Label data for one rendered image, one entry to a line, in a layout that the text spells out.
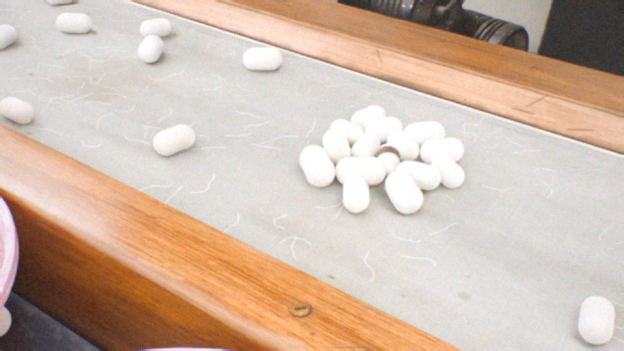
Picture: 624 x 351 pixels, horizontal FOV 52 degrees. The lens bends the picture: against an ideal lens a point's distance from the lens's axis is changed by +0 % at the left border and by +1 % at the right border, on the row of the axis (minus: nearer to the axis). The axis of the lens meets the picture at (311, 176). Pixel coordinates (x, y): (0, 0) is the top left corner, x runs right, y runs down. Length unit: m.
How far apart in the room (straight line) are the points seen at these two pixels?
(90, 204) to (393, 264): 0.19
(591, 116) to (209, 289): 0.38
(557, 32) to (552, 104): 1.94
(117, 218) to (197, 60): 0.30
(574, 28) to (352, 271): 2.19
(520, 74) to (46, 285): 0.44
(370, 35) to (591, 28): 1.88
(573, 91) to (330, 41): 0.24
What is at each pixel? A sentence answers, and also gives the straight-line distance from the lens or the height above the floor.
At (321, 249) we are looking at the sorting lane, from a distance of 0.40.
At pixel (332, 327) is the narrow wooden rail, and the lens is 0.32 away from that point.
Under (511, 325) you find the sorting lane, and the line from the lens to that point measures 0.38.
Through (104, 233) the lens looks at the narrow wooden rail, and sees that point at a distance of 0.38.
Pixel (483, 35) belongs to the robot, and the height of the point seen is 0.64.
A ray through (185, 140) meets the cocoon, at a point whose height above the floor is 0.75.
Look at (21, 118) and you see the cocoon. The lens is 0.55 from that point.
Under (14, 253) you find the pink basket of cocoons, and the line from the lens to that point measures 0.37.
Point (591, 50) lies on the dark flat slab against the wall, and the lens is 2.53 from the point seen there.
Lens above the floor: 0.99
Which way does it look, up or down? 33 degrees down
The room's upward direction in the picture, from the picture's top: 4 degrees clockwise
